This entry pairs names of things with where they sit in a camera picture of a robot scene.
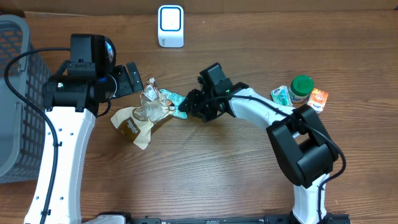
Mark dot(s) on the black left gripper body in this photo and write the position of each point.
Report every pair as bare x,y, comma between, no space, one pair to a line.
122,81

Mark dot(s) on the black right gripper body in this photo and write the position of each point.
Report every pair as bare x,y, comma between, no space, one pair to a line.
197,98

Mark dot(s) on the teal white snack packet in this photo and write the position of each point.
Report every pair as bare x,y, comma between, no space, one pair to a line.
176,99

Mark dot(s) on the clear brown crinkled bag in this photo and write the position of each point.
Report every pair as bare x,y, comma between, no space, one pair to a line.
136,123

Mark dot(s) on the teal tissue pack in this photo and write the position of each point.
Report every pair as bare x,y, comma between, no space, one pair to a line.
281,96

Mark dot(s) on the green lid jar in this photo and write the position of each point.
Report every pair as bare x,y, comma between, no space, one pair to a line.
300,88

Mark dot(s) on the orange small carton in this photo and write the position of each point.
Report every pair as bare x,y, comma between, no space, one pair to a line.
317,100

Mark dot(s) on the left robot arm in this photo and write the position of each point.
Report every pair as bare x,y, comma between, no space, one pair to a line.
71,99

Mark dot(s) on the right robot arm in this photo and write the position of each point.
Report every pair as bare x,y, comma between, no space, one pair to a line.
303,148

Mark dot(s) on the grey plastic mesh basket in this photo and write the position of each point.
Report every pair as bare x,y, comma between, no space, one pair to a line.
22,129

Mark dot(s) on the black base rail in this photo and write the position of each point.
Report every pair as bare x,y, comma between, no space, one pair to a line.
242,220

